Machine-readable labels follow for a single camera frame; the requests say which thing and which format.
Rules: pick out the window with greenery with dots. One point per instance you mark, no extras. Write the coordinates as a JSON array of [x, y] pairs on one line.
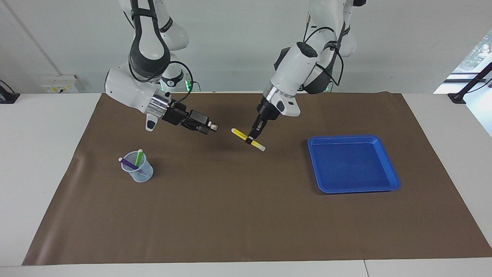
[[476, 57]]

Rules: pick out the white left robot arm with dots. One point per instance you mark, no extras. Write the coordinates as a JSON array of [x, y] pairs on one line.
[[296, 69]]

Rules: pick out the brown table mat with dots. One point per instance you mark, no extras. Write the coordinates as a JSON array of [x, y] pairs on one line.
[[246, 211]]

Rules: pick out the translucent plastic cup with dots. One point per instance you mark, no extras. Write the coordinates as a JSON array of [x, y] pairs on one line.
[[144, 176]]

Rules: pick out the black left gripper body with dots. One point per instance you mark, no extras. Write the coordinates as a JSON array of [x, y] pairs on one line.
[[267, 109]]

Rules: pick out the yellow marker pen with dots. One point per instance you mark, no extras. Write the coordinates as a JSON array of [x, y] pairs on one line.
[[240, 134]]

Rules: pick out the green marker pen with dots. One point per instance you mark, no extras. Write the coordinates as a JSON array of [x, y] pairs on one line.
[[138, 158]]

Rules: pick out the white wall socket box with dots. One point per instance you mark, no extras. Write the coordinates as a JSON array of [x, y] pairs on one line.
[[61, 84]]

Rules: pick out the black stand with clamp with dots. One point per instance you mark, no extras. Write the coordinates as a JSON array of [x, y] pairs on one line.
[[459, 96]]

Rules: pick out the blue plastic tray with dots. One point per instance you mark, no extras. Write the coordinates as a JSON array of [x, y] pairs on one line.
[[353, 165]]

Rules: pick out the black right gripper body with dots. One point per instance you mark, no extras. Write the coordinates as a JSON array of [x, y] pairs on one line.
[[175, 113]]

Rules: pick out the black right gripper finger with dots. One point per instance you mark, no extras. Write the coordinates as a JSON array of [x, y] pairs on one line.
[[201, 130], [200, 117]]

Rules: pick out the purple marker pen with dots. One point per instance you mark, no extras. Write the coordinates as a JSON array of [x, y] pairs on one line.
[[128, 164]]

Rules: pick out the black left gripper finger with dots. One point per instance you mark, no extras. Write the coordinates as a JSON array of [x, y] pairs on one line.
[[251, 139], [260, 127]]

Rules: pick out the black table clamp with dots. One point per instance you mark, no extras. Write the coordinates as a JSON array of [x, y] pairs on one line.
[[7, 97]]

